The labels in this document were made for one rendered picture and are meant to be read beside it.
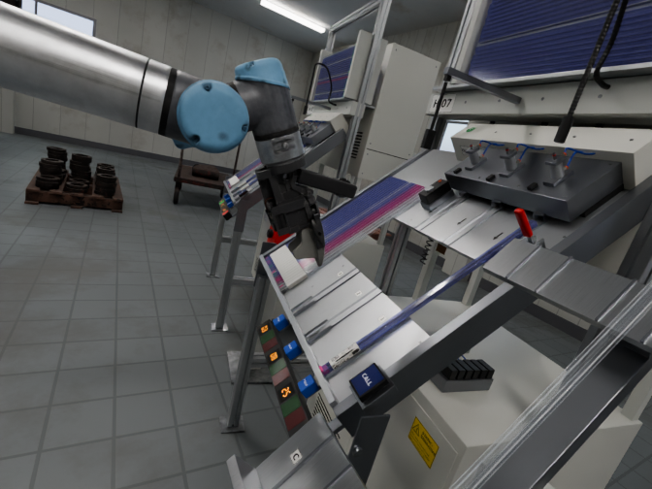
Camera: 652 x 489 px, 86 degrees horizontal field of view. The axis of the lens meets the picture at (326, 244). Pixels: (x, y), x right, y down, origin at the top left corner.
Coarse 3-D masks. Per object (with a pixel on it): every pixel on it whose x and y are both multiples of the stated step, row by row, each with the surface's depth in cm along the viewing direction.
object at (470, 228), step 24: (408, 168) 119; (432, 168) 111; (456, 192) 93; (624, 192) 65; (408, 216) 94; (432, 216) 89; (456, 216) 84; (480, 216) 80; (504, 216) 76; (528, 216) 72; (456, 240) 77; (480, 240) 73; (552, 240) 64
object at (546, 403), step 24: (648, 288) 37; (624, 312) 36; (600, 336) 35; (624, 336) 35; (576, 360) 35; (600, 360) 34; (552, 384) 34; (576, 384) 34; (528, 408) 34; (552, 408) 33; (504, 432) 33; (528, 432) 32; (480, 456) 32; (504, 456) 32; (456, 480) 32; (480, 480) 31
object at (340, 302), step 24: (336, 264) 92; (312, 288) 88; (336, 288) 83; (360, 288) 79; (312, 312) 80; (336, 312) 76; (360, 312) 73; (384, 312) 69; (312, 336) 74; (336, 336) 70; (360, 336) 67; (384, 336) 64; (408, 336) 62; (360, 360) 63; (384, 360) 60; (336, 384) 61
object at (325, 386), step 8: (264, 264) 107; (272, 280) 96; (280, 296) 88; (288, 312) 81; (296, 320) 80; (296, 328) 75; (304, 336) 74; (304, 344) 69; (312, 352) 69; (312, 360) 65; (312, 368) 63; (320, 376) 61; (320, 384) 59; (328, 384) 60; (328, 392) 57; (328, 400) 56; (336, 400) 57
